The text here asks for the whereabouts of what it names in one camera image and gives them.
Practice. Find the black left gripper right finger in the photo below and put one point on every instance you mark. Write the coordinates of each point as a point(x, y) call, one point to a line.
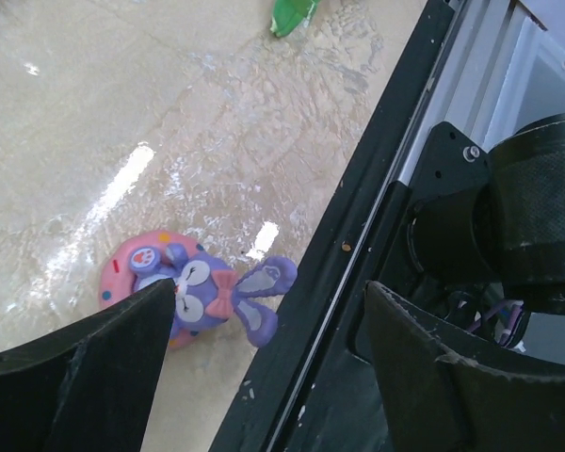
point(444, 389)

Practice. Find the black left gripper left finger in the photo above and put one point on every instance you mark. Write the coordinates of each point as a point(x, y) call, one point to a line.
point(88, 386)

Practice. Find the purple bunny large donut toy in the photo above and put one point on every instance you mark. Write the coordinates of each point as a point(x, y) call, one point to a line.
point(208, 292)

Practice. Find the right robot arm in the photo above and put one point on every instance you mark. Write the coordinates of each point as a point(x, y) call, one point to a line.
point(509, 229)

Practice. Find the red dragon fruit toy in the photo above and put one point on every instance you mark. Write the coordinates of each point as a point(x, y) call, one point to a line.
point(287, 15)

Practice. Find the black table front frame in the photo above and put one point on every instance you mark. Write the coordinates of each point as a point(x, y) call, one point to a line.
point(309, 390)

